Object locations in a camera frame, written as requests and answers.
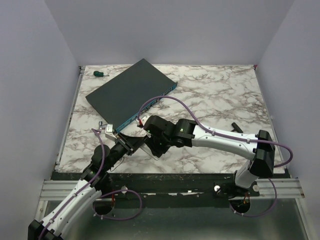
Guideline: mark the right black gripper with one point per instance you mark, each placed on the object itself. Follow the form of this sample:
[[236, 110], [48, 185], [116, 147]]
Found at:
[[156, 150]]

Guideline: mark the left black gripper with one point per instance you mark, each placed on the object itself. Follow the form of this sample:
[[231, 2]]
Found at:
[[130, 143]]

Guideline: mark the white remote control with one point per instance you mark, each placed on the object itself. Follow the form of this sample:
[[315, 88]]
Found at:
[[147, 150]]

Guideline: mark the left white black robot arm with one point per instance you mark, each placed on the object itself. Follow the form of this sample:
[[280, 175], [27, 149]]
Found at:
[[94, 183]]

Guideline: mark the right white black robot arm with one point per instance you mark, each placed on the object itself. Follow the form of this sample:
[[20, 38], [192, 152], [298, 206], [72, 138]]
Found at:
[[257, 149]]

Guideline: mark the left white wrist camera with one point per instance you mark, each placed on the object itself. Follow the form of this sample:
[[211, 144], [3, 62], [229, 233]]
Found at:
[[108, 132]]

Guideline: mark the silver metal bracket clamp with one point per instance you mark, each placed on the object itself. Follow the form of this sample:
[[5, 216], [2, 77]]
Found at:
[[100, 124]]

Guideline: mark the dark grey network switch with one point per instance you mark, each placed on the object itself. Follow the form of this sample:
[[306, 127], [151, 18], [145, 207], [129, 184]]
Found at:
[[119, 100]]

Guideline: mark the green handled screwdriver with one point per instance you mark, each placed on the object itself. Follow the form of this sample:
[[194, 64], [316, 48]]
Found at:
[[99, 74]]

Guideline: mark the black T-handle tool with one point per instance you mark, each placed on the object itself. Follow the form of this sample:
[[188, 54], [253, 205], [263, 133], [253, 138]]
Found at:
[[236, 128]]

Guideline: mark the aluminium frame rail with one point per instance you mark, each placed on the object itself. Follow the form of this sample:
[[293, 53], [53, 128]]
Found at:
[[286, 188]]

